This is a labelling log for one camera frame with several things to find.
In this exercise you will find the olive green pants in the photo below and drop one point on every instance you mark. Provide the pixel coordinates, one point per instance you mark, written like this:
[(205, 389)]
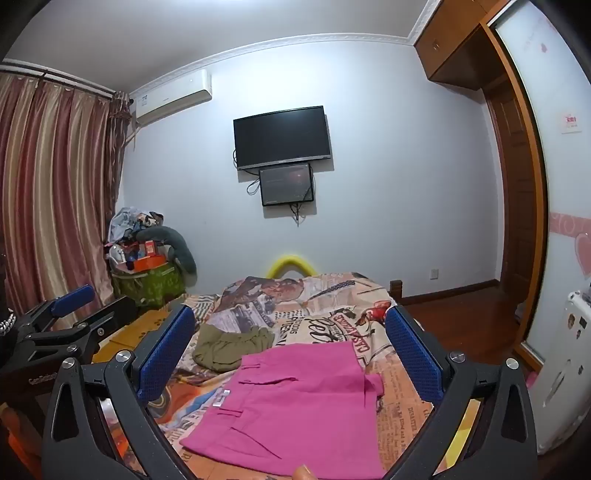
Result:
[(221, 350)]

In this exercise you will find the wooden door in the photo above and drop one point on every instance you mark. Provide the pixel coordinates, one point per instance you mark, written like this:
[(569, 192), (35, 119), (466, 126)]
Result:
[(508, 184)]

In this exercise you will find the striped curtain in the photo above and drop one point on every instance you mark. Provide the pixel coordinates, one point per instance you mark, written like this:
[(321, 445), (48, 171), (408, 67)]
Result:
[(55, 184)]

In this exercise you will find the yellow bed sheet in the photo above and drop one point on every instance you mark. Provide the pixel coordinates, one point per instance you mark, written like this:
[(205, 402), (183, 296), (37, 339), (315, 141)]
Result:
[(468, 417)]

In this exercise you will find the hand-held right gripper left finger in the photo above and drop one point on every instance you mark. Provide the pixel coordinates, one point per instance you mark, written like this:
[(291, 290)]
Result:
[(166, 355)]

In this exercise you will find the grey pillow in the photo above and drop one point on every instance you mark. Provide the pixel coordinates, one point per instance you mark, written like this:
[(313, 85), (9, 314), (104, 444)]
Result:
[(184, 258)]

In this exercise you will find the wooden bed post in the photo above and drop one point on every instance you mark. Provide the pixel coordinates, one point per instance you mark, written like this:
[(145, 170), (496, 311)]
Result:
[(397, 290)]

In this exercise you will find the orange box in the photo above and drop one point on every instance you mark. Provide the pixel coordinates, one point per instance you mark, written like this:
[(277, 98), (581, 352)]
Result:
[(150, 263)]

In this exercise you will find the white curtain rail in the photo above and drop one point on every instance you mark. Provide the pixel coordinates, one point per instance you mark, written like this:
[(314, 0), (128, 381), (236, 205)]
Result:
[(55, 76)]

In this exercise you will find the red white sticker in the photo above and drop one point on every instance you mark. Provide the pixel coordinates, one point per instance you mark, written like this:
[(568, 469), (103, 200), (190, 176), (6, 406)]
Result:
[(571, 123)]

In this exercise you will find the wooden overhead cabinet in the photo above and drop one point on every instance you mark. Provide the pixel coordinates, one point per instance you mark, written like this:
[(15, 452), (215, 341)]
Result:
[(452, 41)]

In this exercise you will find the pink pants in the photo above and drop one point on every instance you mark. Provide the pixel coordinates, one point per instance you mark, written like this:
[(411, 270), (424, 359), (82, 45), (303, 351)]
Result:
[(300, 406)]

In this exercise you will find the person's right hand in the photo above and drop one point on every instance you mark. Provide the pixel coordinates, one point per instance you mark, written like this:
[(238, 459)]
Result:
[(303, 473)]

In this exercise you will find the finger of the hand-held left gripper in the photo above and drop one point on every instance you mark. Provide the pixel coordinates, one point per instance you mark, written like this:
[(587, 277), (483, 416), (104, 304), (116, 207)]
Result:
[(108, 314), (74, 299)]

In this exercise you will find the green bag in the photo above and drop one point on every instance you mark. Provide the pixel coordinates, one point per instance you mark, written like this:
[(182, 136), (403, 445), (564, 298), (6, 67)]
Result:
[(147, 284)]

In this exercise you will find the black wall television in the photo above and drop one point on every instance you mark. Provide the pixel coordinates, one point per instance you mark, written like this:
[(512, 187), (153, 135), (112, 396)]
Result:
[(281, 136)]

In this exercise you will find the white appliance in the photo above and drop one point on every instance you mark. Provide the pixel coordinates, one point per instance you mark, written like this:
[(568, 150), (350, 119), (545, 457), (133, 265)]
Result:
[(563, 369)]

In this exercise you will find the small black monitor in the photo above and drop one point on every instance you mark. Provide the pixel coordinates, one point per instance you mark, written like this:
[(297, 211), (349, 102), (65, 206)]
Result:
[(286, 184)]

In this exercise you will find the pile of mixed clutter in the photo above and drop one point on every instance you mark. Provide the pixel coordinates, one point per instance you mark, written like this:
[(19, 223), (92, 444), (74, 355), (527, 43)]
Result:
[(131, 221)]

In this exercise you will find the white air conditioner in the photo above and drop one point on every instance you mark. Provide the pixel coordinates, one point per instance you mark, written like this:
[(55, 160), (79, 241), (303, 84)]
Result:
[(171, 99)]

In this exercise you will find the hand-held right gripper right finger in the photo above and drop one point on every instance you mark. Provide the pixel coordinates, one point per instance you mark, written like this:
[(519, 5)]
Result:
[(413, 355)]

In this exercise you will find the printed blanket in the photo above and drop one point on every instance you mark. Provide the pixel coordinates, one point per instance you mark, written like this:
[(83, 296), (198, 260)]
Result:
[(323, 300)]

